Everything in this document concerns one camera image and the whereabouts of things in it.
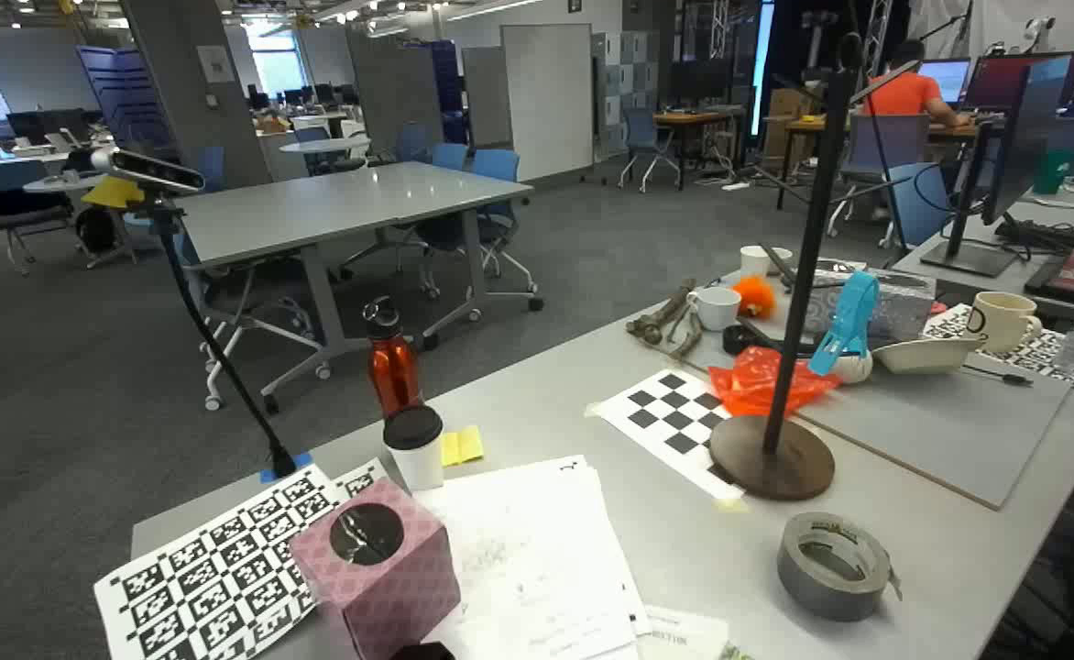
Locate white paper cup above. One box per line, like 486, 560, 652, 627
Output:
736, 243, 778, 283
694, 283, 745, 335

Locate white partition board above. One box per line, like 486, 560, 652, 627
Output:
499, 17, 596, 183

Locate yellow sticky notes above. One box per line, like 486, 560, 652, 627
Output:
436, 421, 490, 468

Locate lit laptop screen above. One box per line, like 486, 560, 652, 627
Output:
915, 54, 976, 107

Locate black office chair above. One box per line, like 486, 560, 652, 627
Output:
0, 159, 86, 272

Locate small white paper note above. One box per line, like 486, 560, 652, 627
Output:
630, 600, 733, 660

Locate person in orange shirt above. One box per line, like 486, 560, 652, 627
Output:
861, 40, 978, 131

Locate gray office table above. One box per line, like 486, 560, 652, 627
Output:
171, 159, 538, 414

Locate black monitor on stand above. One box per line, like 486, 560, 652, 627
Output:
918, 52, 1074, 283

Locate pink tissue box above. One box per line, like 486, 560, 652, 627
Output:
286, 475, 464, 660

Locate white cup black lid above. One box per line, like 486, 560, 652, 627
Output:
382, 402, 447, 494

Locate orange fluffy toy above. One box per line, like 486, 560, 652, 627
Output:
730, 275, 780, 321

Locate black white checkerboard sheet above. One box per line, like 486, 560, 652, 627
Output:
586, 365, 747, 506

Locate white paper stack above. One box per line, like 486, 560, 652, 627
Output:
418, 452, 648, 660

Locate black camera on gooseneck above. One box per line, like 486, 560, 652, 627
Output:
107, 148, 308, 485

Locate black peg stand wooden base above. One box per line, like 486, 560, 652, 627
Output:
707, 30, 883, 506

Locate printed marker tag sheet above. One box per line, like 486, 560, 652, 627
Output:
91, 458, 392, 660

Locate red water bottle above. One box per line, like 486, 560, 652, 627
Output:
360, 293, 426, 419

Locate gray mat board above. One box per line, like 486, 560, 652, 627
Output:
694, 326, 1074, 513

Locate gray tape roll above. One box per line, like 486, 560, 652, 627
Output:
778, 509, 905, 622

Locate orange plastic bag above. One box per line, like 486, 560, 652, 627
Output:
707, 343, 844, 421

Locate black ball holder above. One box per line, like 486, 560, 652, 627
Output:
719, 321, 783, 360

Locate white patterned ball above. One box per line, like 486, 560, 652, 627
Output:
831, 347, 874, 388

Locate cream ceramic mug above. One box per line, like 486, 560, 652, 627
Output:
971, 288, 1043, 360

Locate yellow bag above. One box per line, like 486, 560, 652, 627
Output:
82, 172, 151, 214

